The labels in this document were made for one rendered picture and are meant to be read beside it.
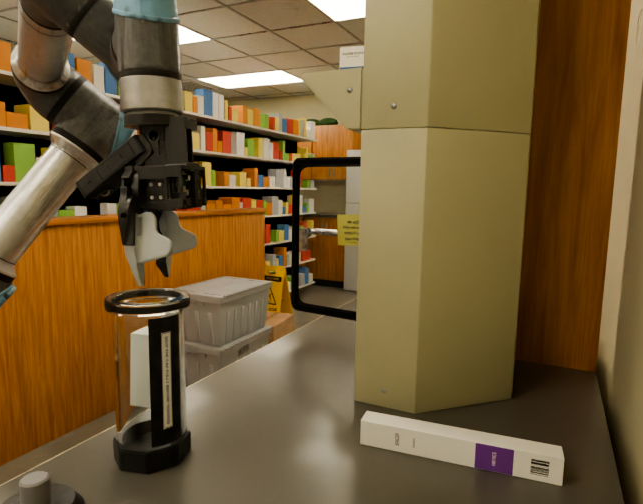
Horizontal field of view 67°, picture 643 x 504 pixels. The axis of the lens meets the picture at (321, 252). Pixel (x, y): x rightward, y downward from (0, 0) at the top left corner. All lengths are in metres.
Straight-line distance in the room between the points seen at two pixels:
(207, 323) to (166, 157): 2.50
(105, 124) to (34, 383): 1.93
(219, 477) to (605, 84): 0.99
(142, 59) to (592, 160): 0.86
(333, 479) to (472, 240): 0.43
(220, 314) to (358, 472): 2.39
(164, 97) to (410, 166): 0.38
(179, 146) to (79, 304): 2.31
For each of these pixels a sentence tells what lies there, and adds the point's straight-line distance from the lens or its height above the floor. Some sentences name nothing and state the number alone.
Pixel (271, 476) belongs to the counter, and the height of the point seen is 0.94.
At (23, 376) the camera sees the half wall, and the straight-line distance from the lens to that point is 2.79.
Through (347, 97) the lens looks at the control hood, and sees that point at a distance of 0.84.
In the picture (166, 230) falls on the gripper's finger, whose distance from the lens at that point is 0.70.
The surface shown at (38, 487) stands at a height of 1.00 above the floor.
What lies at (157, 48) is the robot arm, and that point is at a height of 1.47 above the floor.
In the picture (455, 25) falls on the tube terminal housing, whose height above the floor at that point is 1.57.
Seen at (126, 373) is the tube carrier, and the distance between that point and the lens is 0.68.
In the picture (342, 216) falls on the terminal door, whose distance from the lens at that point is 1.18.
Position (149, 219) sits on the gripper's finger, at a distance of 0.64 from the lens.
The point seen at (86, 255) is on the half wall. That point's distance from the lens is 2.88.
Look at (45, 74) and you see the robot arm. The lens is 1.02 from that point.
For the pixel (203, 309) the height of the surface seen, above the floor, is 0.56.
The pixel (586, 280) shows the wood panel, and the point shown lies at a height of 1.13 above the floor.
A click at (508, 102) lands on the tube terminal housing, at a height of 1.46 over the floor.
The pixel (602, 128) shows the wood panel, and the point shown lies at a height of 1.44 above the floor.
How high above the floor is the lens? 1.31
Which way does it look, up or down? 7 degrees down
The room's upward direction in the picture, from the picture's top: 1 degrees clockwise
